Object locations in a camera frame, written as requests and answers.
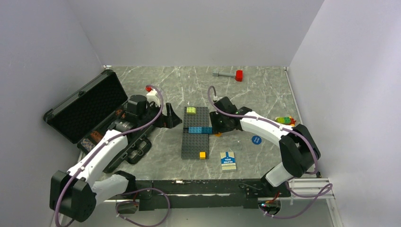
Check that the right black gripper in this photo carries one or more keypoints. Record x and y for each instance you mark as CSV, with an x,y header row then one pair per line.
x,y
214,116

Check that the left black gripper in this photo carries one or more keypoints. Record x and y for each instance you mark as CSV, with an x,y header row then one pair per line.
x,y
172,119

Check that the blue small blind button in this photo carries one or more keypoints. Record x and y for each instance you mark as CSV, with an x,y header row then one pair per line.
x,y
256,140

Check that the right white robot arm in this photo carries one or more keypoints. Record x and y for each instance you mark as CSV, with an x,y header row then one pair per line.
x,y
297,148

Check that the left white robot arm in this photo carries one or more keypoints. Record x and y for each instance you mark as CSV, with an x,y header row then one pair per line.
x,y
77,192

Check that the blue texas holdem card box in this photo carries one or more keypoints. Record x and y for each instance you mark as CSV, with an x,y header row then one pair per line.
x,y
228,162

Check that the dark blue lego brick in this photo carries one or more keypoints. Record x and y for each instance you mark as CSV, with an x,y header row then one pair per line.
x,y
206,130

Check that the light blue lego brick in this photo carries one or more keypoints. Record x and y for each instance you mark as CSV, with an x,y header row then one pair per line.
x,y
195,130

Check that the upper grey lego baseplate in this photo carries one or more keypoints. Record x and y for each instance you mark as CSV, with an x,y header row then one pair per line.
x,y
199,119

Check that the grey lego baseplate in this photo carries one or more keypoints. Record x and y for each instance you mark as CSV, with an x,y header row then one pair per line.
x,y
199,119
193,144

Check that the lime green lego brick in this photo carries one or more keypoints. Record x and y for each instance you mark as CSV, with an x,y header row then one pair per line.
x,y
190,110

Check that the lower grey lego baseplate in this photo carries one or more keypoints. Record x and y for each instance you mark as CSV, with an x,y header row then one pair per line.
x,y
193,144

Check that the small yellow lego brick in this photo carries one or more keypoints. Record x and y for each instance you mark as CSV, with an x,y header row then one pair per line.
x,y
202,155

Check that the grey cylinder tool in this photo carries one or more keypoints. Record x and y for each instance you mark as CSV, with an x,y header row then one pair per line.
x,y
217,74

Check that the red block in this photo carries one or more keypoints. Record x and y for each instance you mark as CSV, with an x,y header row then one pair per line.
x,y
239,75

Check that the colourful lego toy car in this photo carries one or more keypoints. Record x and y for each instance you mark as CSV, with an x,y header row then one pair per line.
x,y
288,120

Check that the black poker chip case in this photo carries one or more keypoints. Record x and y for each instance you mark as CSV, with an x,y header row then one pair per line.
x,y
99,106

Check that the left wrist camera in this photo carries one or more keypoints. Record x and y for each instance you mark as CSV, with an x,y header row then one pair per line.
x,y
152,96

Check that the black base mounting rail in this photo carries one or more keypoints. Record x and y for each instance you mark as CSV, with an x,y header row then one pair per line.
x,y
215,193

